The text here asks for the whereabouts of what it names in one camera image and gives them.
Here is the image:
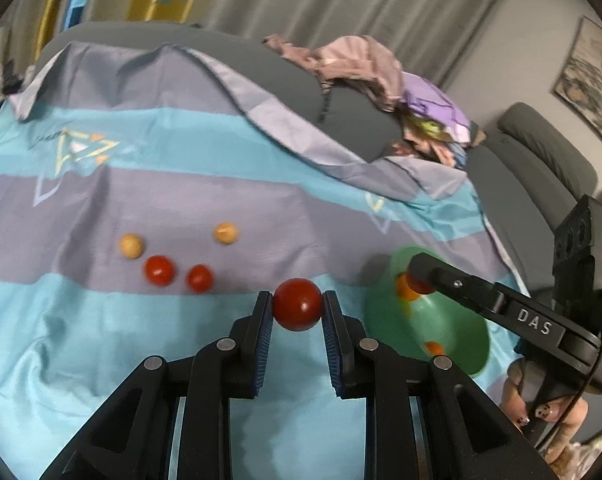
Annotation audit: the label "beige longan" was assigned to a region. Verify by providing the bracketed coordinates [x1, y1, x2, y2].
[213, 222, 240, 245]
[118, 233, 144, 259]

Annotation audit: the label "large orange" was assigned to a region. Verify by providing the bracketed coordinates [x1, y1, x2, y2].
[423, 341, 446, 356]

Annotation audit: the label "beige longan left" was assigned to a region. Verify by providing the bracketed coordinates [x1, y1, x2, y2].
[118, 233, 144, 259]

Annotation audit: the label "small orange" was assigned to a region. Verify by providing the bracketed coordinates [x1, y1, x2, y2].
[394, 273, 420, 302]

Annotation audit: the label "grey curtain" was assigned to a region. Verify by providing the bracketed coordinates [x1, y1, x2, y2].
[0, 0, 524, 91]

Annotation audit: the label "red tomato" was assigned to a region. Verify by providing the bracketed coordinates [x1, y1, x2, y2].
[406, 273, 436, 295]
[273, 278, 322, 332]
[186, 264, 214, 294]
[144, 255, 176, 287]

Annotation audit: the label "beige longan right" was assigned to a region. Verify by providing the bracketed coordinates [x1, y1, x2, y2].
[213, 222, 240, 245]

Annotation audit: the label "framed landscape painting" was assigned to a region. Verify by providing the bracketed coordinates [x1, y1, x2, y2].
[552, 16, 602, 141]

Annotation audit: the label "pile of clothes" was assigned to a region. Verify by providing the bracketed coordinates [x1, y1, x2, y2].
[264, 35, 485, 170]

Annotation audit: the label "green plastic bowl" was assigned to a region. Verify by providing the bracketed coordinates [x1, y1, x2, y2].
[364, 246, 490, 377]

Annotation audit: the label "grey sofa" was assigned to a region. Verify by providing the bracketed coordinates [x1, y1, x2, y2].
[35, 22, 596, 290]

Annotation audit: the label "right hand painted nails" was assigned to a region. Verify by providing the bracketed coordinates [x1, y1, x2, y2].
[499, 360, 588, 464]

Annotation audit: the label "blue purple striped sheet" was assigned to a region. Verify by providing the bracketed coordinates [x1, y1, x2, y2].
[0, 42, 523, 479]

